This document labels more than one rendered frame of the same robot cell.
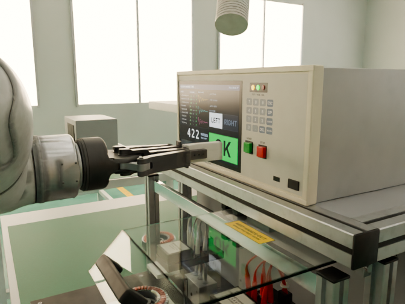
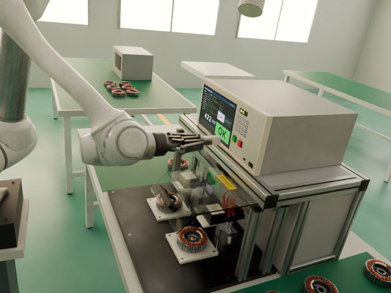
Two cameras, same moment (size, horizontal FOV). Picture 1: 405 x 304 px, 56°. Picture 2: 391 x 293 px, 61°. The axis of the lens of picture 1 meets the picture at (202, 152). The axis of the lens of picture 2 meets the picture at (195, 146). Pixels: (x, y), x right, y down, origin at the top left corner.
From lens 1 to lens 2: 0.51 m
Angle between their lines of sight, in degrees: 14
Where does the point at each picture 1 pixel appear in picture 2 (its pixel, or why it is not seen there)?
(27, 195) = not seen: hidden behind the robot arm
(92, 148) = (160, 139)
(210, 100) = (219, 104)
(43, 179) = not seen: hidden behind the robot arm
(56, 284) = (119, 181)
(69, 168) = (150, 149)
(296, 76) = (260, 117)
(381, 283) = (278, 214)
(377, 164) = (295, 158)
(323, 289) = (252, 214)
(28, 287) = (103, 181)
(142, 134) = (169, 58)
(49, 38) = not seen: outside the picture
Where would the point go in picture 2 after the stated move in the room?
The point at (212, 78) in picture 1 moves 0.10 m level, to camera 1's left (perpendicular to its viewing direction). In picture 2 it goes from (222, 93) to (195, 90)
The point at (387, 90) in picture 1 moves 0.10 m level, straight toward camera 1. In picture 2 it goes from (308, 125) to (299, 134)
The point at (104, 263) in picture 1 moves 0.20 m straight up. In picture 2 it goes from (160, 189) to (166, 129)
